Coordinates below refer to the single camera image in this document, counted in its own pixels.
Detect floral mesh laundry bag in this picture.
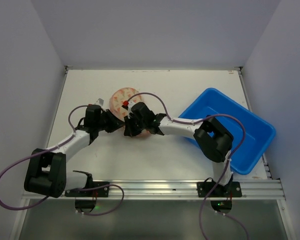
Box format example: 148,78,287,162
109,87,150,138

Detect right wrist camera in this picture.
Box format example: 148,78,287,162
121,100,137,118

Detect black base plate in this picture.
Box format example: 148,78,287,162
196,177,243,198
64,181,110,198

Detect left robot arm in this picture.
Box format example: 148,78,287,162
24,104,124,198

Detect aluminium front rail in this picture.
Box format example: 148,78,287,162
21,178,286,200

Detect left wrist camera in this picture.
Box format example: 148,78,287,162
89,98,104,107

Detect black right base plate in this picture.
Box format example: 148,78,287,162
196,177,243,198

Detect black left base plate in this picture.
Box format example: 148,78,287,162
64,181,110,198

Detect blue plastic bin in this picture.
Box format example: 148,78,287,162
177,87,277,176

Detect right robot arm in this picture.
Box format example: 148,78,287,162
121,100,234,186

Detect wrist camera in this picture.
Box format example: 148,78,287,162
121,100,137,118
89,98,104,107

